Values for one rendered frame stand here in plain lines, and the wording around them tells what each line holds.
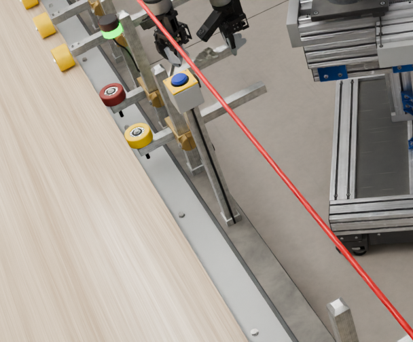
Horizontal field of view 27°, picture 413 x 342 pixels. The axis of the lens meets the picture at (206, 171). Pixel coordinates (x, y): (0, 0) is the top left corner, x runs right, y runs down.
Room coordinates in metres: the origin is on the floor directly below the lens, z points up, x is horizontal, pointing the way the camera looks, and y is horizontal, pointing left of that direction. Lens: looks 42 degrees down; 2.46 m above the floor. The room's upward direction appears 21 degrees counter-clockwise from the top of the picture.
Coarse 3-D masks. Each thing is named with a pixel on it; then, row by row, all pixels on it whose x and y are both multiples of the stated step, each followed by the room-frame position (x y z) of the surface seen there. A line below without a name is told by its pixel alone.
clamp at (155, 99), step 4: (140, 80) 2.29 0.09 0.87; (140, 84) 2.28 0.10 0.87; (144, 84) 2.26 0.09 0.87; (144, 88) 2.24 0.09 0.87; (148, 92) 2.21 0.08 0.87; (152, 92) 2.20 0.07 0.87; (156, 92) 2.20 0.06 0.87; (148, 96) 2.20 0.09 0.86; (152, 96) 2.19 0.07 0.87; (156, 96) 2.18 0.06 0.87; (160, 96) 2.18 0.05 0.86; (152, 100) 2.18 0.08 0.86; (156, 100) 2.18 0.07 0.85; (160, 100) 2.18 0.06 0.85; (152, 104) 2.19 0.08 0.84; (156, 104) 2.18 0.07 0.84; (160, 104) 2.18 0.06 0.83
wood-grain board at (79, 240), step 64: (0, 0) 3.11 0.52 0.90; (0, 64) 2.65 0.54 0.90; (0, 128) 2.28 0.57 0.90; (64, 128) 2.15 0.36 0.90; (0, 192) 1.97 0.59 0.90; (64, 192) 1.86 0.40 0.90; (128, 192) 1.76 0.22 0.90; (0, 256) 1.71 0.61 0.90; (64, 256) 1.62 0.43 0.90; (128, 256) 1.53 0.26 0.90; (192, 256) 1.45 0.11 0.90; (0, 320) 1.48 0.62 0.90; (64, 320) 1.41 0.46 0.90; (128, 320) 1.33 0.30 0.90; (192, 320) 1.26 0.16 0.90
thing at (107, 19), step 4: (104, 16) 2.24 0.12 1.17; (108, 16) 2.23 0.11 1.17; (112, 16) 2.22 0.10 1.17; (100, 20) 2.23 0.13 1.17; (104, 20) 2.22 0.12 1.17; (108, 20) 2.21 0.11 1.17; (112, 20) 2.20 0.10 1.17; (104, 24) 2.20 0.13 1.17; (108, 32) 2.19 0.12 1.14; (124, 36) 2.21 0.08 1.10; (124, 48) 2.22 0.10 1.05; (128, 52) 2.22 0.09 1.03; (132, 60) 2.22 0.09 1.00; (136, 64) 2.22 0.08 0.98; (136, 68) 2.22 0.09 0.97
